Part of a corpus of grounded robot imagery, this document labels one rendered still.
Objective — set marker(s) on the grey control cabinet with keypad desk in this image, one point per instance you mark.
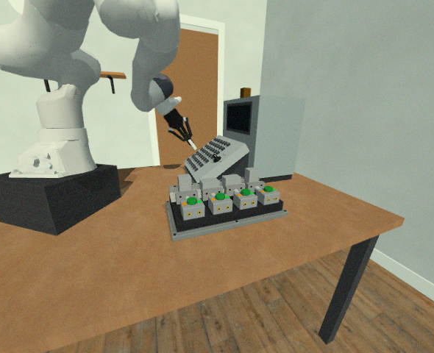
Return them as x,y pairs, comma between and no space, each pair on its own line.
268,128

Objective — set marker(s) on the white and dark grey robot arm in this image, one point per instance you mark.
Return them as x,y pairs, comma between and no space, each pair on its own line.
44,43

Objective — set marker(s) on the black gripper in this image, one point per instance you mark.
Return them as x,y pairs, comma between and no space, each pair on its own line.
175,121

